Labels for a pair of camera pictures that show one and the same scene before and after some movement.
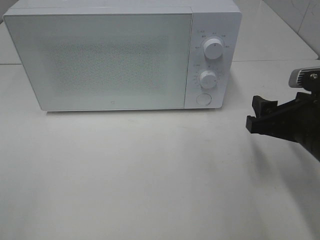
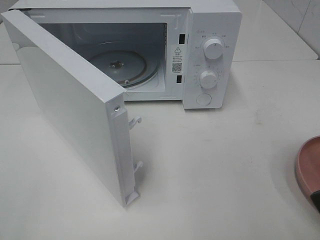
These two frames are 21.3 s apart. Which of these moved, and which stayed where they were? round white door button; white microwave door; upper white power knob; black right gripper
Moved: black right gripper; white microwave door
Stayed: upper white power knob; round white door button
